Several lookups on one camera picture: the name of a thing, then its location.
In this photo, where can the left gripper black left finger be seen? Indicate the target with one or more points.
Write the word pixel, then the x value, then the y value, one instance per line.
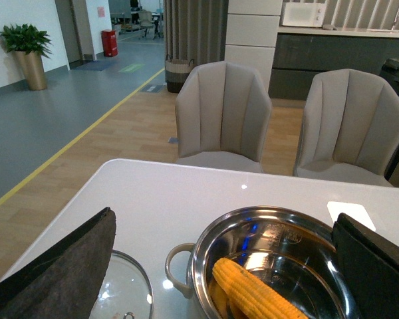
pixel 64 281

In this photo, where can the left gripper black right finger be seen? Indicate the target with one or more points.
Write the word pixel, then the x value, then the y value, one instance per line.
pixel 370 266

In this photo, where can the glass pot lid with knob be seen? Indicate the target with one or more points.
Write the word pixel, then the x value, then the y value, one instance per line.
pixel 126 291

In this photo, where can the yellow corn cob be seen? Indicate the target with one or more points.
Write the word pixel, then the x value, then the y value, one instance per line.
pixel 251 295

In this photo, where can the cream electric cooking pot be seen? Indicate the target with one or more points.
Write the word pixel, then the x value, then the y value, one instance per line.
pixel 289 251

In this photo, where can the gold plant pot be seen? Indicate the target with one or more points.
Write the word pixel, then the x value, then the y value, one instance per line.
pixel 32 67

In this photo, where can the beige chair on right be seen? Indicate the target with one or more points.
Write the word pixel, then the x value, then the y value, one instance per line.
pixel 349 130

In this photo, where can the beige chair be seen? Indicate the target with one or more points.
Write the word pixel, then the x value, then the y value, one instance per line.
pixel 349 130
pixel 222 116

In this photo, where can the beige chair on left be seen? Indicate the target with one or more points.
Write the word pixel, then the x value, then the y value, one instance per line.
pixel 222 116

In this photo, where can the dark kitchen counter cabinet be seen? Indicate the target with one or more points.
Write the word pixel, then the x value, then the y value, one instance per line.
pixel 300 56

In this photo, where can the woven laundry basket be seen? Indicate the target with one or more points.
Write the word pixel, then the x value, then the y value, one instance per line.
pixel 176 72

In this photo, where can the green potted plant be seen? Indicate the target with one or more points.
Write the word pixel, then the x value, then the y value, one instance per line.
pixel 25 38

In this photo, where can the red bin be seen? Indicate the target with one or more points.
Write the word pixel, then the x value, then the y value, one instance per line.
pixel 109 43

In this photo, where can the white microwave oven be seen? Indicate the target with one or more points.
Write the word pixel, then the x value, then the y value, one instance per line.
pixel 295 14

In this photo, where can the white pillar cabinet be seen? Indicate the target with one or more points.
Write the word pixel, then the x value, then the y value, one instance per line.
pixel 251 34

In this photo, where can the grey office chair far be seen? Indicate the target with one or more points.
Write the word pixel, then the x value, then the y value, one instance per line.
pixel 146 22

